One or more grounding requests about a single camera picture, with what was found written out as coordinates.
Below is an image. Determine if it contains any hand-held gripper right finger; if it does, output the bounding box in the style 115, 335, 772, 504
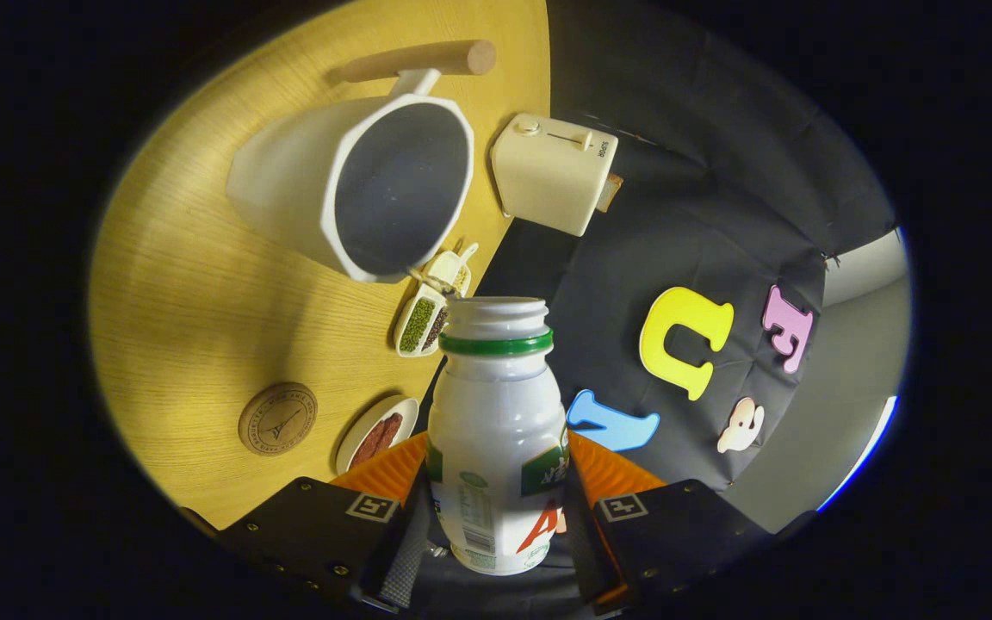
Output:
563, 429, 779, 616

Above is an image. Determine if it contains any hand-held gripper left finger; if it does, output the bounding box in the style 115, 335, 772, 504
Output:
203, 431, 438, 616

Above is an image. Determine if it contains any round wooden coaster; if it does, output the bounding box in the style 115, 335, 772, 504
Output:
238, 382, 319, 456

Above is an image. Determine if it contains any white juice bottle green label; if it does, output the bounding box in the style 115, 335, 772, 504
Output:
425, 296, 571, 576

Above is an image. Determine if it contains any white cup wooden handle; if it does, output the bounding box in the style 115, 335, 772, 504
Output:
226, 40, 497, 284

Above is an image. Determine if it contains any white round plate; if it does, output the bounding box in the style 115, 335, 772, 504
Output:
335, 395, 420, 476

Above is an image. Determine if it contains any white divided dish with beans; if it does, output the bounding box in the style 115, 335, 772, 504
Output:
393, 242, 480, 358

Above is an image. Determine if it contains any wooden table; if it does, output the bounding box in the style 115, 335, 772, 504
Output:
87, 0, 553, 530

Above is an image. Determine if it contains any black backdrop cloth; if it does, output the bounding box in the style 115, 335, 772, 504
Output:
414, 0, 902, 604

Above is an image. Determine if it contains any cream toaster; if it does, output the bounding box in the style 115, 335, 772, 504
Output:
490, 113, 620, 238

